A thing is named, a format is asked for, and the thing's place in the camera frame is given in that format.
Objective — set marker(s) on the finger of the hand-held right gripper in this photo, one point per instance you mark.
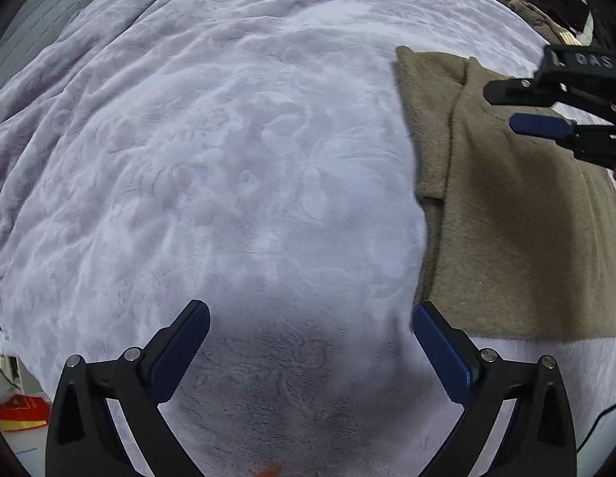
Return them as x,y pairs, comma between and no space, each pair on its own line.
539,125
516,92

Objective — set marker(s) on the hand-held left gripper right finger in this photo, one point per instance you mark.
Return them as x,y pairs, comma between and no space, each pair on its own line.
439,345

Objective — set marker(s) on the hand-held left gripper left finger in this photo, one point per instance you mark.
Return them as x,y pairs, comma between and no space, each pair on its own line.
181,345

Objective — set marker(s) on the brown knit sweater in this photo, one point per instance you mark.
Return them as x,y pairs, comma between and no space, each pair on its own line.
506,218

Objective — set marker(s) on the black garment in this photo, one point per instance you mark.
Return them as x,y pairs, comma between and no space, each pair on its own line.
561,0

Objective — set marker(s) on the red and yellow packet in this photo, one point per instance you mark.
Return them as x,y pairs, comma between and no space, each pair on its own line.
22,410

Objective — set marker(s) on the lavender plush blanket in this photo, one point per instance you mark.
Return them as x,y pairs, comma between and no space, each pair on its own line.
213,159

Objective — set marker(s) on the grey quilted cover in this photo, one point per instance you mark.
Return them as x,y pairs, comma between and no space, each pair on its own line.
37,20

